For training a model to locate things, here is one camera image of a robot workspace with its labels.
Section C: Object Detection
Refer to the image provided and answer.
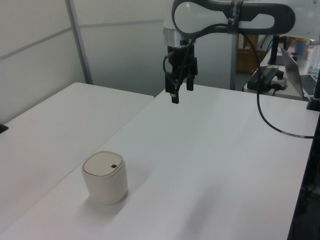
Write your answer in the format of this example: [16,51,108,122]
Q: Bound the black power adapter box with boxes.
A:
[248,66,279,87]

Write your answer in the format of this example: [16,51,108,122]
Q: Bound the blue bottle yellow cap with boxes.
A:
[294,37,308,57]

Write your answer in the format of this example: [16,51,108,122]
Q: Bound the silver laptop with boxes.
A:
[279,45,319,99]

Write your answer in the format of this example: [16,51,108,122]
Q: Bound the brown cardboard box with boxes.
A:
[236,48,267,74]

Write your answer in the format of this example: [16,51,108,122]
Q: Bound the black monitor stand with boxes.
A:
[267,34,281,66]

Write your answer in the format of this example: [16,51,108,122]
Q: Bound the white power strip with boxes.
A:
[270,71,289,91]

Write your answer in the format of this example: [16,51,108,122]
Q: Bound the small cream trash can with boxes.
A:
[81,150,129,206]

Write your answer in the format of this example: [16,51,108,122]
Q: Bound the black table frame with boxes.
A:
[287,135,320,240]

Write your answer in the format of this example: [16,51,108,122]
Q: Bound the slim grey partition post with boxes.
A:
[230,32,239,91]

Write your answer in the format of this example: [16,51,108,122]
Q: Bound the brown wooden cabinet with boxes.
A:
[243,33,259,50]

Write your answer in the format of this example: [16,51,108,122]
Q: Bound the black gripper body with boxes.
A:
[166,43,199,77]

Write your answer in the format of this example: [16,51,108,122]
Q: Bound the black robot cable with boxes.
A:
[162,23,315,139]

